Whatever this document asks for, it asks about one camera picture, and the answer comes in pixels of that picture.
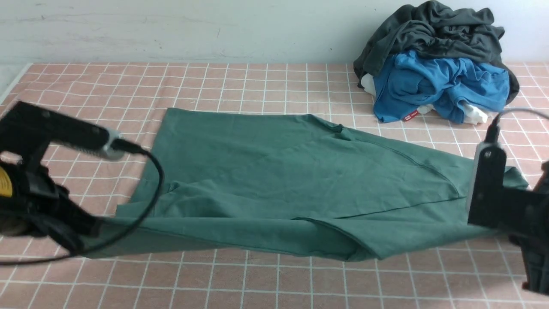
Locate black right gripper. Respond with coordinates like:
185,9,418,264
492,188,548,241

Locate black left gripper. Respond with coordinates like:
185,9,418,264
0,142,102,255

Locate green long-sleeve top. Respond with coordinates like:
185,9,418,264
88,108,496,261

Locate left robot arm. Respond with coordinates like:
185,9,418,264
0,142,103,254

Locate pink checkered tablecloth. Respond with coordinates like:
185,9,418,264
1,63,548,309

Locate blue garment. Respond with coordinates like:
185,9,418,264
373,50,510,124

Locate dark grey garment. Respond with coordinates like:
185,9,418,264
353,0,507,79

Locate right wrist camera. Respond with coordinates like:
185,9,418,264
465,142,507,229

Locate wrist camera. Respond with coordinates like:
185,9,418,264
1,100,147,161
465,142,507,229

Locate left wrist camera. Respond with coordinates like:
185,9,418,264
1,100,147,161

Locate right camera cable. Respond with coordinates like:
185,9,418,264
485,107,549,144

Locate camera cable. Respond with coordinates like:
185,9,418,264
485,107,549,144
0,146,165,265

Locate left camera cable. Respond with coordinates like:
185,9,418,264
0,146,165,265

